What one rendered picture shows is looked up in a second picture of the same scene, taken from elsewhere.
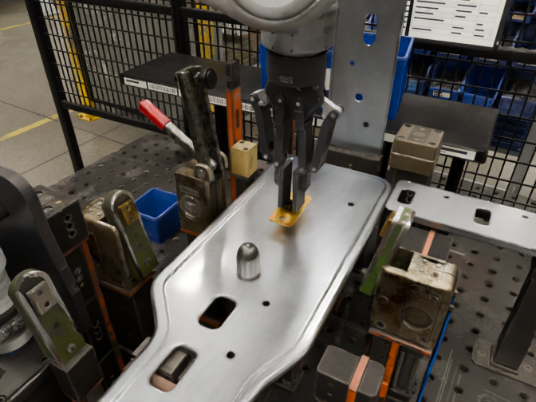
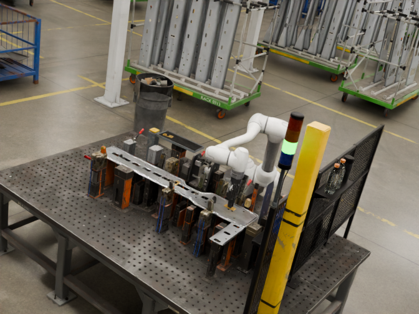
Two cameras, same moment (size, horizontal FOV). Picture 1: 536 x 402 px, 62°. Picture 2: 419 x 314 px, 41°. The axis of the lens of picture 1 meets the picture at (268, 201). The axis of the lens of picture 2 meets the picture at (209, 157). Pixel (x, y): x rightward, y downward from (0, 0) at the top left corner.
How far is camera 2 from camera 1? 3.83 m
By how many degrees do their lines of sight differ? 77
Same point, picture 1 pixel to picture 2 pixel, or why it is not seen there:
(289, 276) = not seen: hidden behind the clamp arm
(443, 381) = (205, 265)
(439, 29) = not seen: hidden behind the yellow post
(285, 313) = (202, 203)
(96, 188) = not seen: hidden behind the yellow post
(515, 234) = (219, 234)
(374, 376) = (189, 209)
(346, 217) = (229, 216)
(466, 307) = (229, 280)
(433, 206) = (231, 228)
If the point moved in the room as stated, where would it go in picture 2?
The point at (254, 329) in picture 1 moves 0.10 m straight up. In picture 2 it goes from (200, 200) to (202, 187)
